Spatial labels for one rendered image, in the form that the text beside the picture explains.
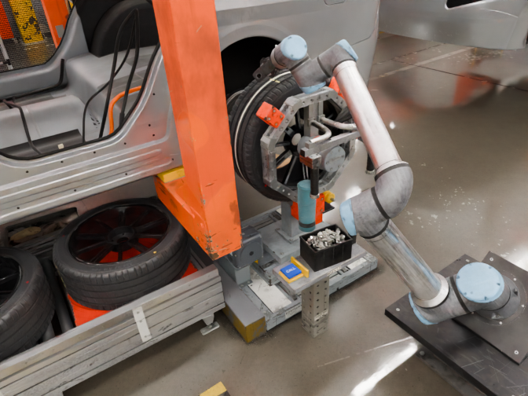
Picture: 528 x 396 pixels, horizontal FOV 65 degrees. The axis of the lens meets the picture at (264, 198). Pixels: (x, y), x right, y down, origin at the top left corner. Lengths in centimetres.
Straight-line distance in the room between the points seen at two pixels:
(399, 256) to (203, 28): 102
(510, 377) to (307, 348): 87
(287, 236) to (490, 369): 120
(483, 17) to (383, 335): 288
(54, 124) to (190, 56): 145
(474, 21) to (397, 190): 303
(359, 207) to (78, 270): 132
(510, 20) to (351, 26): 193
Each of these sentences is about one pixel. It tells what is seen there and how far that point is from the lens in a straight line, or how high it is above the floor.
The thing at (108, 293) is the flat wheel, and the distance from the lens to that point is 210.
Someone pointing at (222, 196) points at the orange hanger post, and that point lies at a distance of 176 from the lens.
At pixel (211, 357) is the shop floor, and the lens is 223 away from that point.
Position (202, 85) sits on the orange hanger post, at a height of 131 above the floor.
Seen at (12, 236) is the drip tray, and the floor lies 1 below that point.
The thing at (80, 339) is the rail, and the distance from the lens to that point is 201.
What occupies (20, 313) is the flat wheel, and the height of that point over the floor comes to 47.
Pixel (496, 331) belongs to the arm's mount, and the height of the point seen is 35.
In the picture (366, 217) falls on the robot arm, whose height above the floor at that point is 98.
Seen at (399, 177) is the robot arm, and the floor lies 110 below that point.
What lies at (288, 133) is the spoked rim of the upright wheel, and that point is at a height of 92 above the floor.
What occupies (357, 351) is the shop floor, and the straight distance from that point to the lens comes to 222.
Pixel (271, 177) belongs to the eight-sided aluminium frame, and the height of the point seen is 79.
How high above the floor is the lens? 176
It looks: 33 degrees down
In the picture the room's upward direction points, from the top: 4 degrees counter-clockwise
